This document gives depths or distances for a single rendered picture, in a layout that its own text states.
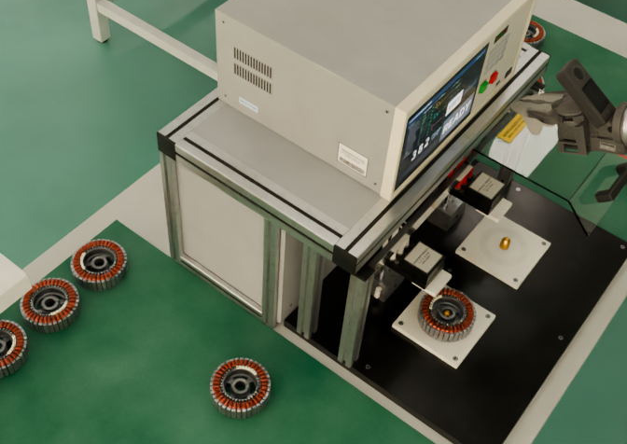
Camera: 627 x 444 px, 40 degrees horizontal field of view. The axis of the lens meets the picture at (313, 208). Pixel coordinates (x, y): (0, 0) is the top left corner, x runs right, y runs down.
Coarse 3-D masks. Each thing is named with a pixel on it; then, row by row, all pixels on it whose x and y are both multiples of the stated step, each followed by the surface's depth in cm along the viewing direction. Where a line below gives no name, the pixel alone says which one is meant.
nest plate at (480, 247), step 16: (480, 224) 186; (496, 224) 186; (512, 224) 187; (480, 240) 183; (496, 240) 183; (512, 240) 184; (528, 240) 184; (544, 240) 184; (464, 256) 181; (480, 256) 180; (496, 256) 181; (512, 256) 181; (528, 256) 181; (496, 272) 178; (512, 272) 178; (528, 272) 178
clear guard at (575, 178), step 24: (504, 120) 166; (480, 144) 162; (504, 144) 162; (528, 144) 163; (552, 144) 163; (528, 168) 158; (552, 168) 159; (576, 168) 159; (600, 168) 160; (552, 192) 155; (576, 192) 155; (576, 216) 155; (600, 216) 159
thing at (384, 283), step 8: (376, 272) 171; (384, 272) 171; (392, 272) 171; (376, 280) 169; (384, 280) 169; (392, 280) 170; (400, 280) 174; (384, 288) 169; (392, 288) 172; (384, 296) 171
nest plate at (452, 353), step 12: (420, 300) 172; (408, 312) 170; (480, 312) 171; (396, 324) 168; (408, 324) 168; (480, 324) 169; (408, 336) 167; (420, 336) 166; (468, 336) 167; (480, 336) 167; (432, 348) 165; (444, 348) 165; (456, 348) 165; (468, 348) 165; (444, 360) 164; (456, 360) 163
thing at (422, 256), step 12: (408, 252) 162; (420, 252) 162; (432, 252) 162; (384, 264) 165; (396, 264) 163; (408, 264) 160; (420, 264) 160; (432, 264) 161; (444, 264) 164; (408, 276) 162; (420, 276) 160; (432, 276) 162; (444, 276) 164; (432, 288) 162
